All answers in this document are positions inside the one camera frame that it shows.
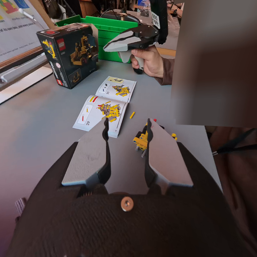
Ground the open lego instruction booklet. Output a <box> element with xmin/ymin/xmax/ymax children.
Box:
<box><xmin>72</xmin><ymin>76</ymin><xmax>137</xmax><ymax>139</ymax></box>

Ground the person's right hand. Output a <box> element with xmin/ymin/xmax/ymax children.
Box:
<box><xmin>130</xmin><ymin>46</ymin><xmax>164</xmax><ymax>78</ymax></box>

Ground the green plastic bin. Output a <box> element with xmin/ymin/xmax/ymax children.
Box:
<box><xmin>56</xmin><ymin>15</ymin><xmax>139</xmax><ymax>64</ymax></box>

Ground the black lego box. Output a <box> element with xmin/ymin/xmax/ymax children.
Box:
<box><xmin>36</xmin><ymin>23</ymin><xmax>99</xmax><ymax>90</ymax></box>

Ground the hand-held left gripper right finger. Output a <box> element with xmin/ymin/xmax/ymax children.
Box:
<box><xmin>144</xmin><ymin>118</ymin><xmax>193</xmax><ymax>187</ymax></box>

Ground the wooden board frame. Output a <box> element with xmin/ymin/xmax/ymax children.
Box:
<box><xmin>0</xmin><ymin>46</ymin><xmax>45</xmax><ymax>74</ymax></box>

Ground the black strap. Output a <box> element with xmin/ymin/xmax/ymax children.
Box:
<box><xmin>212</xmin><ymin>128</ymin><xmax>257</xmax><ymax>155</ymax></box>

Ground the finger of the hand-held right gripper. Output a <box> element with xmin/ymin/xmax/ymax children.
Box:
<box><xmin>109</xmin><ymin>29</ymin><xmax>136</xmax><ymax>42</ymax></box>
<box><xmin>103</xmin><ymin>37</ymin><xmax>142</xmax><ymax>64</ymax></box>

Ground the person's right forearm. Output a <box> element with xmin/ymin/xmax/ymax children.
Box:
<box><xmin>154</xmin><ymin>57</ymin><xmax>175</xmax><ymax>86</ymax></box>

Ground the yellow tape strip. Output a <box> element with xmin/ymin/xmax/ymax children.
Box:
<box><xmin>156</xmin><ymin>47</ymin><xmax>177</xmax><ymax>57</ymax></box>

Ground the clear plastic bag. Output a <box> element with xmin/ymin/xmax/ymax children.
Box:
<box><xmin>136</xmin><ymin>0</ymin><xmax>151</xmax><ymax>17</ymax></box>

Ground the white marker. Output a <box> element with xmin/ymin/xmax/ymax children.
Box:
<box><xmin>19</xmin><ymin>8</ymin><xmax>38</xmax><ymax>22</ymax></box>

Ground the wall poster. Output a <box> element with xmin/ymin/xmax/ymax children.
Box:
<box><xmin>0</xmin><ymin>0</ymin><xmax>50</xmax><ymax>58</ymax></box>

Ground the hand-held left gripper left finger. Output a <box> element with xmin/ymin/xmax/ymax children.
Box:
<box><xmin>61</xmin><ymin>118</ymin><xmax>112</xmax><ymax>187</ymax></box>

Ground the yellow lego model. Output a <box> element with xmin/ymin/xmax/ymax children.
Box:
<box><xmin>133</xmin><ymin>118</ymin><xmax>178</xmax><ymax>158</ymax></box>

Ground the white flat board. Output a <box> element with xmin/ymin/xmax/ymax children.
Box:
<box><xmin>0</xmin><ymin>66</ymin><xmax>53</xmax><ymax>105</ymax></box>

